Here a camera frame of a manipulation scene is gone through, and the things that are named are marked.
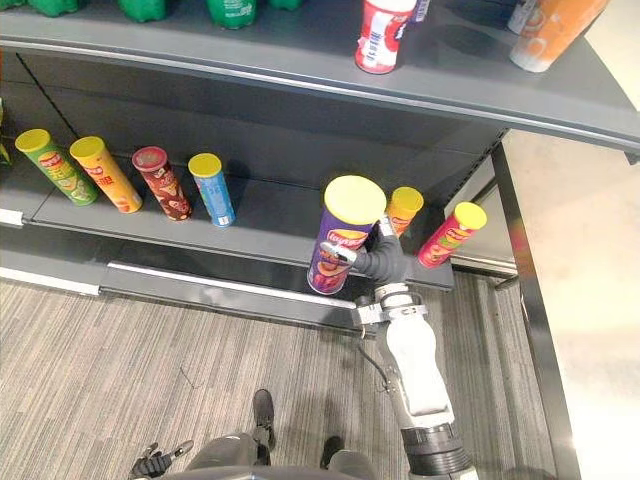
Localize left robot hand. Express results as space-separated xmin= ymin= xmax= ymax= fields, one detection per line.
xmin=130 ymin=439 xmax=195 ymax=480

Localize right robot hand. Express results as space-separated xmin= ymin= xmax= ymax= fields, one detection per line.
xmin=319 ymin=215 xmax=407 ymax=286

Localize purple chips can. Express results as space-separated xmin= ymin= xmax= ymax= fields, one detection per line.
xmin=306 ymin=174 xmax=388 ymax=296

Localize orange chips can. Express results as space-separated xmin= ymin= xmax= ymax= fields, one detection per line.
xmin=385 ymin=186 xmax=425 ymax=238

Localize pink red chips can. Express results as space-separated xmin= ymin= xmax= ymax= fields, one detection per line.
xmin=417 ymin=201 xmax=488 ymax=270

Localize dark grey shelf unit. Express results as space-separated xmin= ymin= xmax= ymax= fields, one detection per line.
xmin=0 ymin=0 xmax=640 ymax=480

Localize blue chips can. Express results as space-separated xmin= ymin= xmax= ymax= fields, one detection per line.
xmin=187 ymin=152 xmax=237 ymax=229

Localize dark red chips can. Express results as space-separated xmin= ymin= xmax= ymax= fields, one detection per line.
xmin=131 ymin=145 xmax=193 ymax=222

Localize yellow chips can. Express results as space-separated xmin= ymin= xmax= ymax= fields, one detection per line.
xmin=69 ymin=135 xmax=144 ymax=215

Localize green chips can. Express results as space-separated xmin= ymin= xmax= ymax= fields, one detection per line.
xmin=14 ymin=128 xmax=100 ymax=207

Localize robot body and legs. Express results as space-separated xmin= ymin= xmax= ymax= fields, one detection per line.
xmin=164 ymin=388 xmax=379 ymax=480

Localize red white bottle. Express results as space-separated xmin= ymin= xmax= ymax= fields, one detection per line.
xmin=354 ymin=0 xmax=417 ymax=75

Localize orange drink bottle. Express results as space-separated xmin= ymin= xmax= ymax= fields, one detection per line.
xmin=509 ymin=0 xmax=612 ymax=74

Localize green snack bag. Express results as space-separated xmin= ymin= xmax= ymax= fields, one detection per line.
xmin=0 ymin=97 xmax=12 ymax=167

